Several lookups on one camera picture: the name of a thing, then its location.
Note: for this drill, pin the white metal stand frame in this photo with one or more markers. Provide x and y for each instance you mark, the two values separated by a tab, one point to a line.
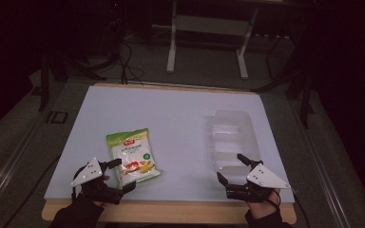
209	25

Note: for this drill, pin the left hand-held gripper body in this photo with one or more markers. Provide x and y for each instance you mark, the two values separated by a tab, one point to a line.
90	182

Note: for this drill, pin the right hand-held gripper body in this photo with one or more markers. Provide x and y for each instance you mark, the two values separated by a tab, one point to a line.
259	183

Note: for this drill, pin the black tripod stand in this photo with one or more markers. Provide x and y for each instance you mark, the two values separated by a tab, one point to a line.
57	68
301	82

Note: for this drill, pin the person's left hand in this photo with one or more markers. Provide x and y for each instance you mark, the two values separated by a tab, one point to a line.
105	178

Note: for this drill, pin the black floor bracket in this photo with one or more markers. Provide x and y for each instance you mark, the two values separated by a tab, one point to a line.
57	117

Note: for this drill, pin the aluminium floor rail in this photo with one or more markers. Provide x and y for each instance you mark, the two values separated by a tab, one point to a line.
9	172
324	171

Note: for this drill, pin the person's right hand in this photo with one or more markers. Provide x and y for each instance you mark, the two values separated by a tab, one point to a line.
261	209

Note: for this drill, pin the green and white snack packet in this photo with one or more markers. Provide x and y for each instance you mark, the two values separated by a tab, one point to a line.
134	158

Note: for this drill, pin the clear plastic tray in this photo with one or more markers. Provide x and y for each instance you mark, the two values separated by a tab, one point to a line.
234	136

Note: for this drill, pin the white table cover sheet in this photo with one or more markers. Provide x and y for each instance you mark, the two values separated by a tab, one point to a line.
171	126

